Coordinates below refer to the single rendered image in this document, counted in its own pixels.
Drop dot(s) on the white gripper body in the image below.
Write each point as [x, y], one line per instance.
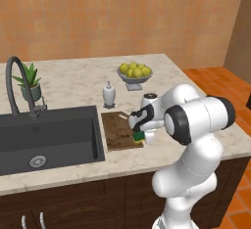
[150, 137]

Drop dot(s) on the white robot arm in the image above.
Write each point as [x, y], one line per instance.
[196, 161]

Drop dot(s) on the green and yellow sponge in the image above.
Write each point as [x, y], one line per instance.
[138, 137]

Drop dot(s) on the brown wooden cutting board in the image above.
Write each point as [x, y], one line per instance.
[117, 131]

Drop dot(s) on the grey fruit bowl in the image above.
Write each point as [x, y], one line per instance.
[134, 82]

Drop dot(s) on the white soap dispenser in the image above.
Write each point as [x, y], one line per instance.
[109, 94]

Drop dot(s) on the yellow lemon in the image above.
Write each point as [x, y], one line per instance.
[130, 73]
[137, 72]
[133, 65]
[146, 71]
[141, 66]
[124, 68]

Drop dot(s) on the dark brown cupboard door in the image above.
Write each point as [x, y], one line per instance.
[115, 203]
[72, 215]
[13, 218]
[140, 203]

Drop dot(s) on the dark brown cupboard side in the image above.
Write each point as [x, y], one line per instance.
[228, 180]

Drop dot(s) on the dark grey sink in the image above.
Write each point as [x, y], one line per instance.
[49, 138]

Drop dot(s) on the dark furniture edge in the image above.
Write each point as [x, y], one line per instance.
[249, 100]

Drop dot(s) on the dark brown cupboard panel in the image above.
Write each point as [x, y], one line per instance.
[52, 193]

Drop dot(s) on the green plant in grey pot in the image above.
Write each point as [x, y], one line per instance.
[31, 82]

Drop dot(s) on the dark grey arched tap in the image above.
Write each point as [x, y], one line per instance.
[10, 79]

